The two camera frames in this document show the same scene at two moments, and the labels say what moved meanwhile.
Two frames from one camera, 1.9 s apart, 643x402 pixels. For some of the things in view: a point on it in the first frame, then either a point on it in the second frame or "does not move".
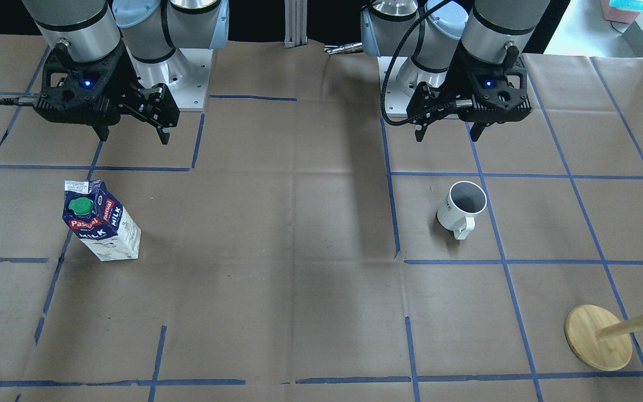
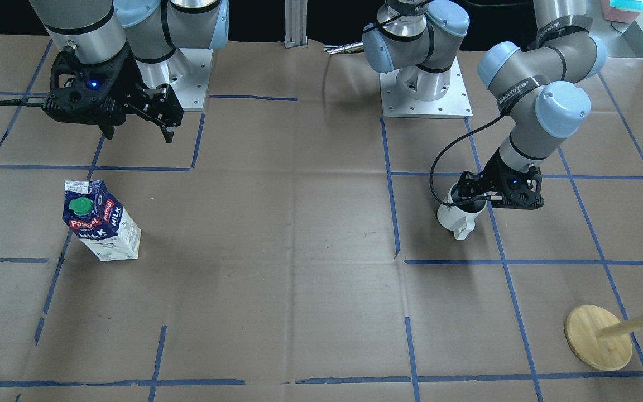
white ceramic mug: (464, 200) does not move
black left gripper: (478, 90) to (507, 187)
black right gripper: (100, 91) does not move
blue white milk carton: (92, 214) does not move
